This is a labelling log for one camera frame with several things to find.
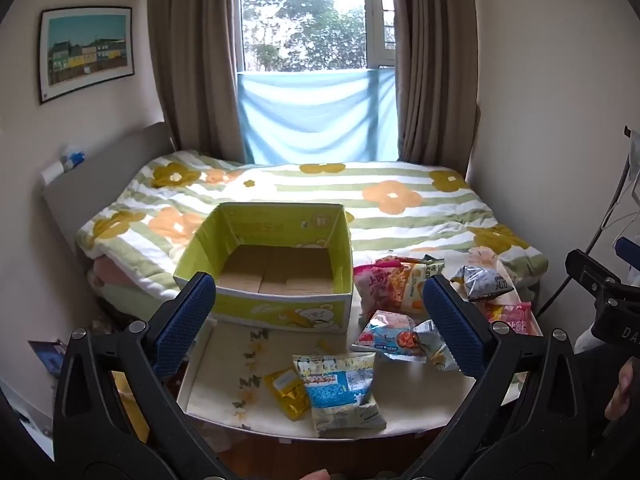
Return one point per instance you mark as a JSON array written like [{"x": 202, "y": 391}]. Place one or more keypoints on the window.
[{"x": 305, "y": 15}]

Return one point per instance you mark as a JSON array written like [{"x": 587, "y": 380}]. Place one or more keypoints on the blue white bottle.
[{"x": 74, "y": 156}]

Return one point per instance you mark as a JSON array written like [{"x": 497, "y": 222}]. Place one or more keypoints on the brown curtain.
[
  {"x": 195, "y": 55},
  {"x": 435, "y": 60}
]

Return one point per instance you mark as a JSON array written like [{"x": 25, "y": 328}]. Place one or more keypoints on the pink blue snack bag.
[{"x": 385, "y": 335}]

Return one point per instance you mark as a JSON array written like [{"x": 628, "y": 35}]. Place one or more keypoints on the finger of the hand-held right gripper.
[
  {"x": 629, "y": 252},
  {"x": 590, "y": 275}
]

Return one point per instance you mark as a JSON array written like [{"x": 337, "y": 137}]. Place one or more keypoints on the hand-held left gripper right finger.
[{"x": 452, "y": 325}]

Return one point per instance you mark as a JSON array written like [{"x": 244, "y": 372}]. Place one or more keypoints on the dark grey snack bag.
[{"x": 482, "y": 282}]

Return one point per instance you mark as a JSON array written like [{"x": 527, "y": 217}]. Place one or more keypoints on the blue white snack bag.
[{"x": 340, "y": 390}]

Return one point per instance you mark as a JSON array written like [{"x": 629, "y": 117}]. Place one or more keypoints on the pink red snack packet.
[{"x": 512, "y": 317}]

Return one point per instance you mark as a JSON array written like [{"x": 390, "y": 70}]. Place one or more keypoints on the blue book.
[{"x": 50, "y": 357}]

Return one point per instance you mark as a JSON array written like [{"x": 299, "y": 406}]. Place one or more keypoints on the floral striped blanket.
[{"x": 400, "y": 210}]

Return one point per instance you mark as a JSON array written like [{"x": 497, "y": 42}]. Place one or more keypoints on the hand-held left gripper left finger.
[{"x": 182, "y": 317}]

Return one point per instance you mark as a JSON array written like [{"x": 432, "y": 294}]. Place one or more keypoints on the green yellow cardboard box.
[{"x": 280, "y": 265}]

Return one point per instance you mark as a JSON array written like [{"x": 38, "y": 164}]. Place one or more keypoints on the grey bed headboard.
[{"x": 100, "y": 175}]

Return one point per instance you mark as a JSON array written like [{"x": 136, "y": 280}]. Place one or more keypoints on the pink bedding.
[{"x": 115, "y": 277}]

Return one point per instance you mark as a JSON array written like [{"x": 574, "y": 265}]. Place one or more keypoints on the small yellow snack packet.
[{"x": 287, "y": 392}]

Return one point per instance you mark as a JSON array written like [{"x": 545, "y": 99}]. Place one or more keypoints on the orange white snack bag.
[{"x": 412, "y": 280}]

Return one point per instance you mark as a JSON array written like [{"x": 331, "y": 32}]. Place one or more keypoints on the white tissue roll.
[{"x": 51, "y": 172}]

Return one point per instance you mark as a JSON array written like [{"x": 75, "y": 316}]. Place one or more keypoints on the light blue cloth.
[{"x": 315, "y": 115}]

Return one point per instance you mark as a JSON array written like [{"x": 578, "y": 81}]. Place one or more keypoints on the person's right hand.
[{"x": 622, "y": 395}]

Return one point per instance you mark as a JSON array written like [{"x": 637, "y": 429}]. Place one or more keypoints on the framed wall picture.
[{"x": 85, "y": 52}]

